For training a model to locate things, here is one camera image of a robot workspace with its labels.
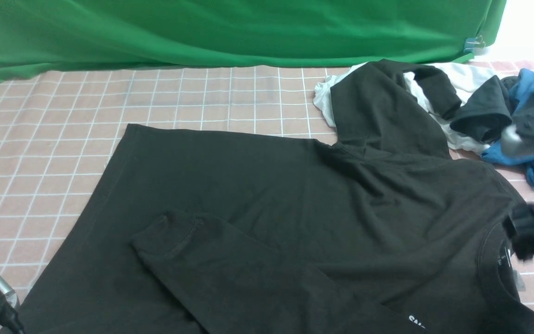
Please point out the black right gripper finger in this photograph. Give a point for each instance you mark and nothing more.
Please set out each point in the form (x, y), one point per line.
(519, 227)

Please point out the dark gray long-sleeve shirt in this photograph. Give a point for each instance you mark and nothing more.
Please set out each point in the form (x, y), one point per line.
(207, 232)

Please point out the blue shirt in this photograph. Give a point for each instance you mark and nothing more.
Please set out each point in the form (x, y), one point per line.
(509, 105)

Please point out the dark charcoal shirt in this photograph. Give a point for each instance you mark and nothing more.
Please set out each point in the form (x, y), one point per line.
(469, 120)

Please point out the white cloth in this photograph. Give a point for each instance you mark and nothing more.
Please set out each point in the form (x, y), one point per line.
(466, 79)

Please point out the blue binder clip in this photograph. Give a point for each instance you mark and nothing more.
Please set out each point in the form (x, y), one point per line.
(472, 44)

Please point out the green backdrop cloth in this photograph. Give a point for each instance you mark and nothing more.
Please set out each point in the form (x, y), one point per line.
(83, 35)

